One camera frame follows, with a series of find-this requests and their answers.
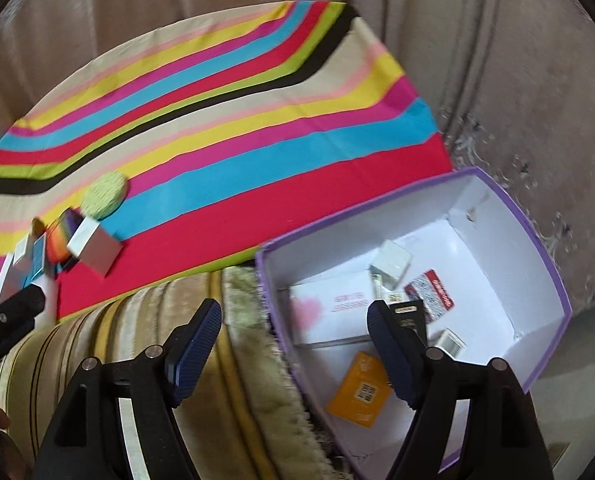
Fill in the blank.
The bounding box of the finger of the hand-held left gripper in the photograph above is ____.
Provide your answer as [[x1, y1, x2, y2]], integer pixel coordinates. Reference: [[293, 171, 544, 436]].
[[0, 284, 46, 381]]

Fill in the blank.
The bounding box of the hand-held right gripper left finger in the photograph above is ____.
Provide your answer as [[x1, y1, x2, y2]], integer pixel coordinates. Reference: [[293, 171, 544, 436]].
[[30, 298, 224, 480]]

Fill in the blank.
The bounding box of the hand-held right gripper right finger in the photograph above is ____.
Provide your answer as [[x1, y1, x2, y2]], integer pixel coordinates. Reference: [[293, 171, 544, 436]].
[[366, 299, 553, 480]]

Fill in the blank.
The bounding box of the black carton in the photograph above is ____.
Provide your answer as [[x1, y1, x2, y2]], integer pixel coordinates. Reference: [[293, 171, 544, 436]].
[[386, 299, 428, 341]]

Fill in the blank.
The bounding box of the orange tissue pack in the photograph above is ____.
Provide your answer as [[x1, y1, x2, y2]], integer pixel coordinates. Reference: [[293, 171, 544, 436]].
[[326, 351, 395, 430]]

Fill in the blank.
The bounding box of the small white box green print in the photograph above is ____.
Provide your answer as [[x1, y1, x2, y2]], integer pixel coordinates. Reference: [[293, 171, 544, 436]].
[[433, 328, 467, 357]]

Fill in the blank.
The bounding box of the red white small box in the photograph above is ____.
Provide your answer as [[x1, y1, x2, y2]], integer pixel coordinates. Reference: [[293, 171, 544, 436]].
[[404, 269, 457, 322]]

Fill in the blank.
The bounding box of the white box pink print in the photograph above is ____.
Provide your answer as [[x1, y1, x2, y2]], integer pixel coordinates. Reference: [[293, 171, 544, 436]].
[[290, 269, 383, 347]]

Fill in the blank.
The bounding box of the purple cardboard box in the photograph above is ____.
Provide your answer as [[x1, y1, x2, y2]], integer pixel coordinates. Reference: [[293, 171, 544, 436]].
[[256, 166, 573, 480]]

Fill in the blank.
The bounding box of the rainbow scrubber green sponge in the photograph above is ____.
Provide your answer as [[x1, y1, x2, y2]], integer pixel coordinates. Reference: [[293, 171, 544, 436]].
[[78, 170, 128, 221]]

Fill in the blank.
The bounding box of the multicolour striped tablecloth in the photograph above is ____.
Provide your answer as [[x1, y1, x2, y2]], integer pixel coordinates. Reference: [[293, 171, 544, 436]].
[[0, 0, 453, 323]]

